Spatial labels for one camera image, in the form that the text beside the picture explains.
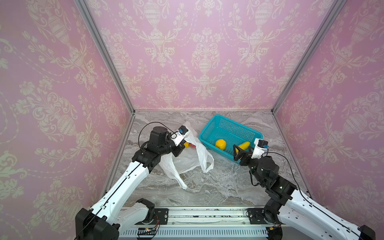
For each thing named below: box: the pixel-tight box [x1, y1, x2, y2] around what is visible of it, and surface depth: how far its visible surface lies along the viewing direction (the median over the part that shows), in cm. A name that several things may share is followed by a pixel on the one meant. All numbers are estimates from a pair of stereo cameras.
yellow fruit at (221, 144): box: [215, 139, 227, 151], surface depth 96 cm
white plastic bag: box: [158, 121, 214, 190], surface depth 79 cm
